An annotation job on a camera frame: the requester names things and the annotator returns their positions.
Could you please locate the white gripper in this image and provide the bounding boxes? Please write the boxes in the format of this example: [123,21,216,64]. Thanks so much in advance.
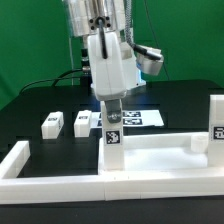
[87,32,126,123]

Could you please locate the white desk top tray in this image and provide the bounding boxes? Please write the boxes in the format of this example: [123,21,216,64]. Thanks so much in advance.
[98,132,217,173]

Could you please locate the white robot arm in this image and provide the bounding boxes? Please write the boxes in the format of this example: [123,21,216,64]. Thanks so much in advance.
[62,0,141,123]

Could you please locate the marker sheet black white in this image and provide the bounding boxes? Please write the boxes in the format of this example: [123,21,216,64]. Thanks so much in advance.
[91,109,165,128]

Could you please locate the white U-shaped fence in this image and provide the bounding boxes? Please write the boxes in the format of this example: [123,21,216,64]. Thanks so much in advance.
[0,141,224,204]

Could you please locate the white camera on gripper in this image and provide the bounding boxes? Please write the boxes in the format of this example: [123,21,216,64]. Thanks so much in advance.
[134,45,164,76]

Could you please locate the black cable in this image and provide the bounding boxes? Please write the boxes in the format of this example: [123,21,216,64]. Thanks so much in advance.
[19,68,93,95]

